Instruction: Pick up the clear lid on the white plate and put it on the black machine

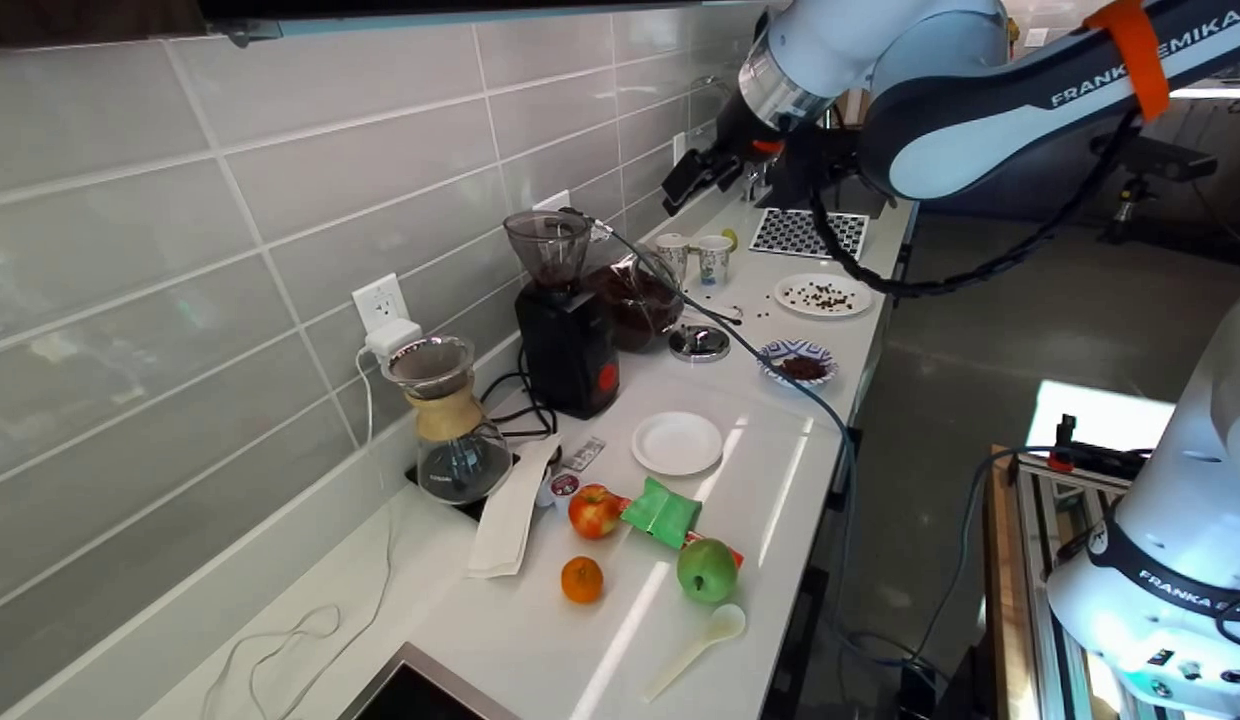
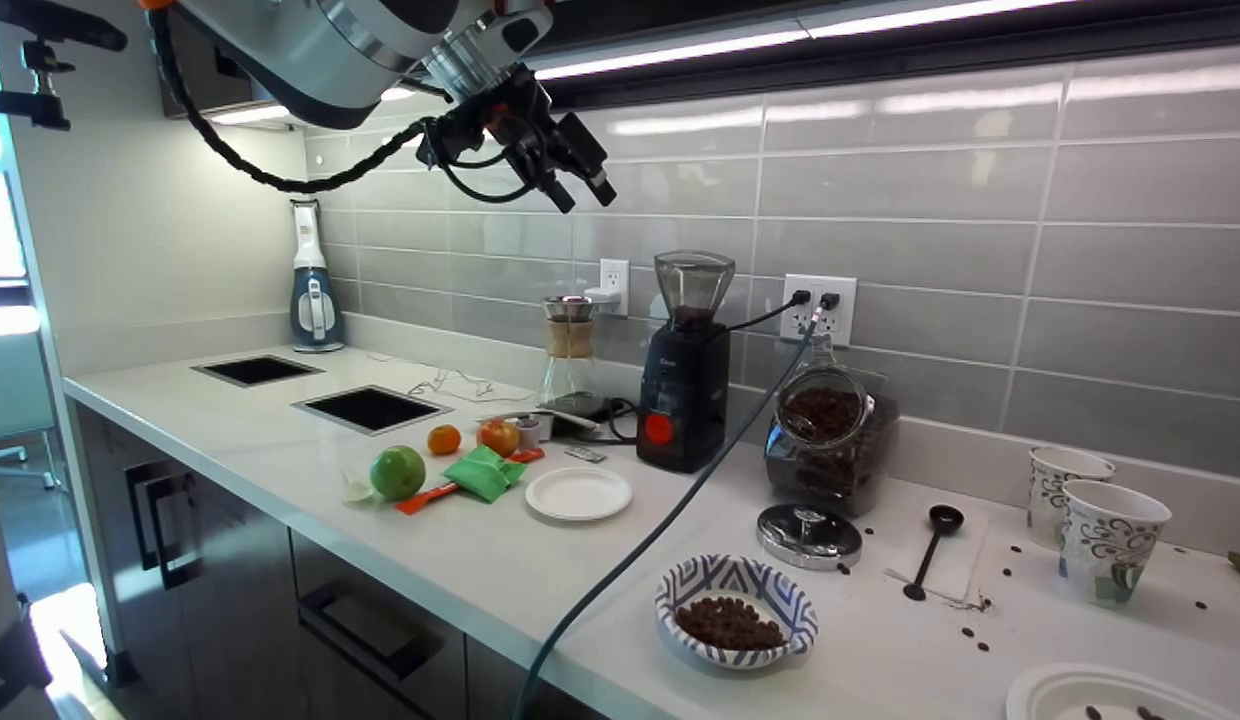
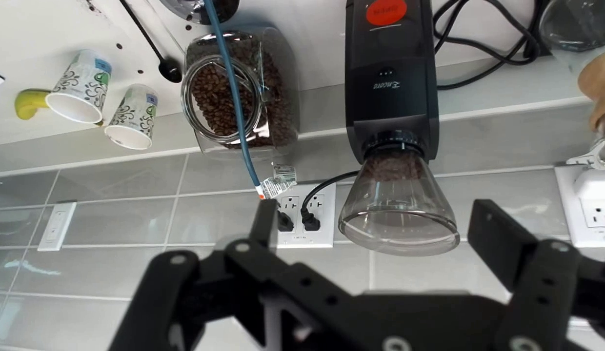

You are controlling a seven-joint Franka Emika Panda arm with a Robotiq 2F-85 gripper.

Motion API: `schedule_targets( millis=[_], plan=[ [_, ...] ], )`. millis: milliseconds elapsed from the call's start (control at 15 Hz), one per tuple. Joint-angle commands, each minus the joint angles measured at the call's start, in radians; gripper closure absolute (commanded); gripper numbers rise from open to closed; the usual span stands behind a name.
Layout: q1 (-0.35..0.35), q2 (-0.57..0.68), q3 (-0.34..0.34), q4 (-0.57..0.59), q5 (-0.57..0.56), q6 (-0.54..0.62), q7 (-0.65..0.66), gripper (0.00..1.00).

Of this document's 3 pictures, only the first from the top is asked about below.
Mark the white charger plug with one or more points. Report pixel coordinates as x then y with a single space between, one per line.
396 336

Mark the glass pour-over carafe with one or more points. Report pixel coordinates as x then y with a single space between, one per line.
447 403

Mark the patterned paper cup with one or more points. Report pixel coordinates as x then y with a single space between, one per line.
713 260
672 260

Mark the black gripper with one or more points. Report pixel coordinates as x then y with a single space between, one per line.
733 146

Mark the small green item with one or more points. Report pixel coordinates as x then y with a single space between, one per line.
733 237

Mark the black camera on stand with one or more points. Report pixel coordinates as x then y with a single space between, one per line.
1152 166

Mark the green apple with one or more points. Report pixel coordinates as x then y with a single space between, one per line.
709 573

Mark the patterned bowl of coffee beans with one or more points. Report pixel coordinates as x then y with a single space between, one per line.
797 361

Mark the white plastic spoon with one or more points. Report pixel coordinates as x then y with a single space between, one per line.
720 625

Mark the black cooktop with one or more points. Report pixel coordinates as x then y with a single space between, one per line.
423 694

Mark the orange fruit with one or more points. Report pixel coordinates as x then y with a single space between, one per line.
580 576

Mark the metal equipment cart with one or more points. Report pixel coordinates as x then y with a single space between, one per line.
1013 573

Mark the round metal jar lid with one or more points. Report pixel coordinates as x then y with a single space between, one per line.
698 343

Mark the small snack packets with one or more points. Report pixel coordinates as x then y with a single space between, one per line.
573 462

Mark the white paper plate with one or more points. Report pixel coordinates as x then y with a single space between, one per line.
821 298

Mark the white flat panel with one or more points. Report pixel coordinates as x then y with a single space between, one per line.
1093 404

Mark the white wall outlet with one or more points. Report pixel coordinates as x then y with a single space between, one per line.
373 302
678 146
548 203

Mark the black coffee grinder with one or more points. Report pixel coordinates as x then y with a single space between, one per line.
566 344

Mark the glass jar of coffee beans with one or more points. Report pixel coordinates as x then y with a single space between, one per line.
640 306

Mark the checkered dish drying mat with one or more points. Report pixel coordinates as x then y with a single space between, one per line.
797 232

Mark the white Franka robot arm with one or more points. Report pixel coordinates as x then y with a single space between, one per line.
995 92

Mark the dark upper cabinet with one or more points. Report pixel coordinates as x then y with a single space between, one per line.
84 16

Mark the red apple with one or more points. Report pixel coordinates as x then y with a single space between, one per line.
592 515

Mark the white folded towel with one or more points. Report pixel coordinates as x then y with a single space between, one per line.
506 520

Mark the black kitchen scale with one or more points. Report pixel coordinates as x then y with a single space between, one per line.
443 496

